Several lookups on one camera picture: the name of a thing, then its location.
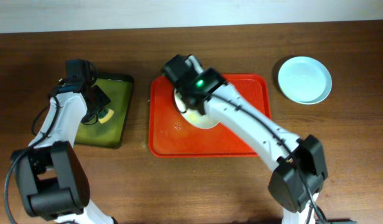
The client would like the white plate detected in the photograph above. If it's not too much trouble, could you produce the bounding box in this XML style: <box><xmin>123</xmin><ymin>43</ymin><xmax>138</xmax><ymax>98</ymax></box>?
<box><xmin>172</xmin><ymin>88</ymin><xmax>219</xmax><ymax>129</ymax></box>

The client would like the yellow green sponge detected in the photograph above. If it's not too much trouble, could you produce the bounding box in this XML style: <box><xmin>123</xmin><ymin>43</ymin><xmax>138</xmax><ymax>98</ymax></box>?
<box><xmin>97</xmin><ymin>108</ymin><xmax>114</xmax><ymax>124</ymax></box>

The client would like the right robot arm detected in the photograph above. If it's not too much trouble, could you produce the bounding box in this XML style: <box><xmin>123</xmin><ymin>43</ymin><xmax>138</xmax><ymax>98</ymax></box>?
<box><xmin>162</xmin><ymin>55</ymin><xmax>328</xmax><ymax>223</ymax></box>

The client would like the light blue plate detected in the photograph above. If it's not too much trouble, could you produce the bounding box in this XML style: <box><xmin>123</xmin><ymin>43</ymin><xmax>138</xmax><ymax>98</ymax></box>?
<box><xmin>277</xmin><ymin>56</ymin><xmax>333</xmax><ymax>105</ymax></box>

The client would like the red plastic tray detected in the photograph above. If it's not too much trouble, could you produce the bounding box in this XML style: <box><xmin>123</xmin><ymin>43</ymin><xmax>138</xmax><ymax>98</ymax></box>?
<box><xmin>149</xmin><ymin>73</ymin><xmax>270</xmax><ymax>158</ymax></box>

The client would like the black tray with soapy water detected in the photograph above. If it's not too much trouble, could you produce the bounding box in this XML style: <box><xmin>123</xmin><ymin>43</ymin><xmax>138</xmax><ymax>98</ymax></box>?
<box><xmin>75</xmin><ymin>72</ymin><xmax>134</xmax><ymax>149</ymax></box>

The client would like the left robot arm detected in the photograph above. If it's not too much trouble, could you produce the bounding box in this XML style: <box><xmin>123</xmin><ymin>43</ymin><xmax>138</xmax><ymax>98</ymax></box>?
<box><xmin>4</xmin><ymin>59</ymin><xmax>116</xmax><ymax>223</ymax></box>

